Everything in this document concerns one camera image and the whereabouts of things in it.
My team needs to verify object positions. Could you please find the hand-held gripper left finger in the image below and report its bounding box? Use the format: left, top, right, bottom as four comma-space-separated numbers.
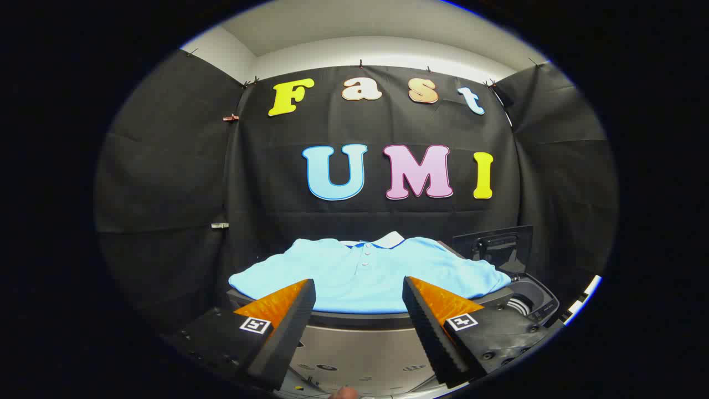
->
163, 279, 317, 391

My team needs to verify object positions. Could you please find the row of small dark clips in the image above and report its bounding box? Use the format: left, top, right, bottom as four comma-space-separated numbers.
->
187, 49, 546, 89

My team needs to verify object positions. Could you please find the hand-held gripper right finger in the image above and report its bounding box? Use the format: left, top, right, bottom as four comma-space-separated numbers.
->
402, 276, 549, 388

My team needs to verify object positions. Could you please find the light blue polo shirt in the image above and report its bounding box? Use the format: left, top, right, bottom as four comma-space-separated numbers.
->
228, 232, 513, 314

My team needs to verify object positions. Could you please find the dark grey washing machine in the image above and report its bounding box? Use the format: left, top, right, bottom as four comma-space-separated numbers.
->
499, 272, 560, 329

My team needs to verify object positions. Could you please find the dark glass washing machine lid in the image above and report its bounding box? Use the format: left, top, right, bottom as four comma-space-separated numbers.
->
451, 226, 533, 276

